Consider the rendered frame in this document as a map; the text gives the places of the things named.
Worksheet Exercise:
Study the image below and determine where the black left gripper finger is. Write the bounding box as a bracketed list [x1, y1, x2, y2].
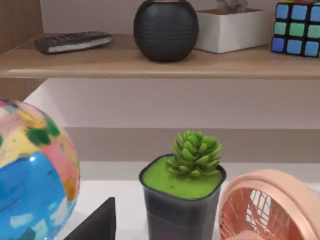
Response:
[62, 196, 116, 240]

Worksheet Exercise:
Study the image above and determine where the black remote control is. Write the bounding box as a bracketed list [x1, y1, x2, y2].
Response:
[33, 30, 114, 55]

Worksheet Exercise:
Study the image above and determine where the green plant in grey pot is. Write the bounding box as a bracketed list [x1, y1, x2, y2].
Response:
[138, 130, 227, 240]

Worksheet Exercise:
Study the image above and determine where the colourful globe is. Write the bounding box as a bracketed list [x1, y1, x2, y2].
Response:
[0, 98, 81, 240]

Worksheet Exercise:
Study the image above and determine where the colourful puzzle cube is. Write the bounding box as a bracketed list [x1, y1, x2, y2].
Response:
[270, 0, 320, 58]

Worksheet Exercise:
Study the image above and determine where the white rectangular planter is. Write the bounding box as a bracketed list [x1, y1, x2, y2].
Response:
[193, 0, 277, 54]

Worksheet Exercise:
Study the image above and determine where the pink round fan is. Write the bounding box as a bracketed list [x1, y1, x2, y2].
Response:
[217, 168, 320, 240]

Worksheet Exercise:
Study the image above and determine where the wooden shelf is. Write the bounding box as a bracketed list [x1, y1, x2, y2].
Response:
[0, 0, 320, 101]

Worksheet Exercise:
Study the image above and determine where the dark round textured speaker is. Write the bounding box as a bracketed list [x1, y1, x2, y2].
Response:
[132, 0, 200, 63]

